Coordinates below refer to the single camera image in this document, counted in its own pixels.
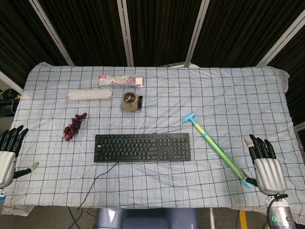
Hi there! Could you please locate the black folding screen partition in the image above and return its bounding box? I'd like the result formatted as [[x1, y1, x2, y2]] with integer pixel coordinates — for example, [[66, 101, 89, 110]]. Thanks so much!
[[0, 0, 305, 125]]

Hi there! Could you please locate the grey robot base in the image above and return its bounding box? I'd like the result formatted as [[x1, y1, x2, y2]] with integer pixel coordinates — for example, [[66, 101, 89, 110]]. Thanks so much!
[[95, 207, 199, 229]]

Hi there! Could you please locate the thin black cable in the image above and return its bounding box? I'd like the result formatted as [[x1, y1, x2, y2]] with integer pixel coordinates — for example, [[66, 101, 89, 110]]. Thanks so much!
[[76, 161, 119, 211]]

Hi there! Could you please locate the red plastic grape bunch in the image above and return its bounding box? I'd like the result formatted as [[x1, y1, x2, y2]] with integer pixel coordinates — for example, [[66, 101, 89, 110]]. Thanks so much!
[[61, 112, 88, 143]]

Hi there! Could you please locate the blue floor cable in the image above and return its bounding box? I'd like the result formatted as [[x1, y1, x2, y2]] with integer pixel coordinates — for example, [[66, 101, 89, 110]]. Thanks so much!
[[67, 206, 84, 229]]

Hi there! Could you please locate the blue checked tablecloth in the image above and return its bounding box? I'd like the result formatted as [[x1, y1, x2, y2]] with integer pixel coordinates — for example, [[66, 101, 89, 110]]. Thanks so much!
[[0, 62, 305, 225]]

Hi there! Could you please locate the green blue water pump toy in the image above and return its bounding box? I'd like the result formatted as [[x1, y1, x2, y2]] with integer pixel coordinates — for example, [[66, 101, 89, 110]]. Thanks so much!
[[181, 113, 253, 188]]

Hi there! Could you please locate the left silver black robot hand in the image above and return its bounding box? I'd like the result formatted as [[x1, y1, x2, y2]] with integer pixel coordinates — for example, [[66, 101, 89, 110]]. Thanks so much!
[[0, 125, 40, 188]]

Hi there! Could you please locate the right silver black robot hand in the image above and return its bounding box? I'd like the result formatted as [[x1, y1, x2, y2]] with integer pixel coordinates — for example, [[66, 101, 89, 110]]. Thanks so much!
[[240, 134, 287, 195]]

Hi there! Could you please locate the black computer keyboard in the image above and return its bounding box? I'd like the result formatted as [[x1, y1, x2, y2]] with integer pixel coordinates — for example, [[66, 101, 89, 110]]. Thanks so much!
[[93, 133, 192, 163]]

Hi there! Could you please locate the glass jar with black lid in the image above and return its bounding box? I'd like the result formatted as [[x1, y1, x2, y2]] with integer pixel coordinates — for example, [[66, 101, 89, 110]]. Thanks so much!
[[121, 91, 143, 112]]

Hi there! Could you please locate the clear plastic straw pack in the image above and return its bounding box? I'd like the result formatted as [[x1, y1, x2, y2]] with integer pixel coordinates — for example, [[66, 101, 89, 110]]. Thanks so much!
[[67, 87, 113, 101]]

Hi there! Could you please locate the pink floral toothpaste box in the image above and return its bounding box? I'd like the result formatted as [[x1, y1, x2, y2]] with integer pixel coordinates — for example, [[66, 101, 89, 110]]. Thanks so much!
[[97, 74, 145, 88]]

